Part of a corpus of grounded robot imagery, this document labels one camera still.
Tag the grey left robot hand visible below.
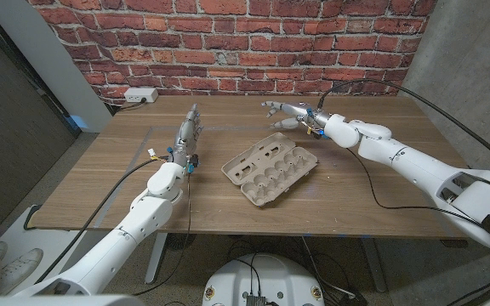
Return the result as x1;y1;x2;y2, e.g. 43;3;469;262
171;103;204;168

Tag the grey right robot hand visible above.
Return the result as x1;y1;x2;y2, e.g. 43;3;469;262
261;100;332;133

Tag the grey cardboard egg carton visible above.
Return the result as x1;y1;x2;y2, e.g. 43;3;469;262
220;132;319;208

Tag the white power strip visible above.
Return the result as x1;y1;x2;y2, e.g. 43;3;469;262
123;87;160;104

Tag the red brick printed backdrop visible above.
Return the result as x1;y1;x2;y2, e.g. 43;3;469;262
27;0;438;106

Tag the grey table leg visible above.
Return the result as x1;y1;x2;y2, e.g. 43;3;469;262
358;237;390;294
144;232;170;286

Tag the white robot torso base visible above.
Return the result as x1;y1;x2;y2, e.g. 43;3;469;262
202;252;326;306

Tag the white shoe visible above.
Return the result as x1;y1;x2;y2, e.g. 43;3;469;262
0;247;44;295

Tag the black power strip cord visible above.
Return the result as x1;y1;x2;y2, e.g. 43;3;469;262
102;97;148;112

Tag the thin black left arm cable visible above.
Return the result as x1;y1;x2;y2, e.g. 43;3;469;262
132;167;193;298

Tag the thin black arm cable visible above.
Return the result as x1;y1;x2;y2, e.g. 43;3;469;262
345;147;490;227
132;167;193;298

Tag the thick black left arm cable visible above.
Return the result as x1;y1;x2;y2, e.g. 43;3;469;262
35;156;174;285

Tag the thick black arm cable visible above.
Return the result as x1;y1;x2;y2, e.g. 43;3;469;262
35;156;174;285
316;78;490;178

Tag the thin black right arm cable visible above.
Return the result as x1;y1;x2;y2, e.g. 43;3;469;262
345;147;490;227

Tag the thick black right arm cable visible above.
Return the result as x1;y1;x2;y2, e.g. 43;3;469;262
316;78;490;178

